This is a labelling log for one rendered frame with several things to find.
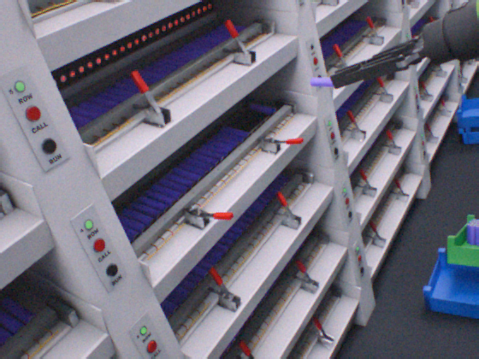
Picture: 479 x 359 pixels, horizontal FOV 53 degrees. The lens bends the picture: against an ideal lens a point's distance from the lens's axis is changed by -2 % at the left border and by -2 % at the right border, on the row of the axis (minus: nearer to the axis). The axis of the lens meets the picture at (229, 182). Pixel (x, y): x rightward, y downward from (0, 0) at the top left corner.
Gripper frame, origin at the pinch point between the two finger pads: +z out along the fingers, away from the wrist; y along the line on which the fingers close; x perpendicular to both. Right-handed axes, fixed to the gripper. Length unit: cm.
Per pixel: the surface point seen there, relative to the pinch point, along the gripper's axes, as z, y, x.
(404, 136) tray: 27, -72, 44
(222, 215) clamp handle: 11.1, 38.2, 6.4
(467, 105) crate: 24, -144, 64
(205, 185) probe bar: 19.5, 30.5, 3.4
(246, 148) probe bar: 19.4, 15.9, 3.5
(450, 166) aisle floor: 27, -104, 75
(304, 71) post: 13.4, -6.9, -2.9
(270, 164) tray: 15.8, 15.9, 8.2
